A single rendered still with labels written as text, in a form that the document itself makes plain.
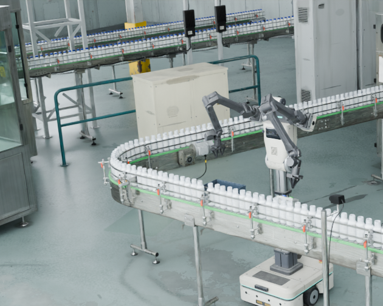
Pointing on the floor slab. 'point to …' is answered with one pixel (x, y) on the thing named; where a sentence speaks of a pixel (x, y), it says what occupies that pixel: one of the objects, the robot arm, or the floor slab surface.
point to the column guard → (136, 67)
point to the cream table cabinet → (178, 98)
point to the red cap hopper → (73, 73)
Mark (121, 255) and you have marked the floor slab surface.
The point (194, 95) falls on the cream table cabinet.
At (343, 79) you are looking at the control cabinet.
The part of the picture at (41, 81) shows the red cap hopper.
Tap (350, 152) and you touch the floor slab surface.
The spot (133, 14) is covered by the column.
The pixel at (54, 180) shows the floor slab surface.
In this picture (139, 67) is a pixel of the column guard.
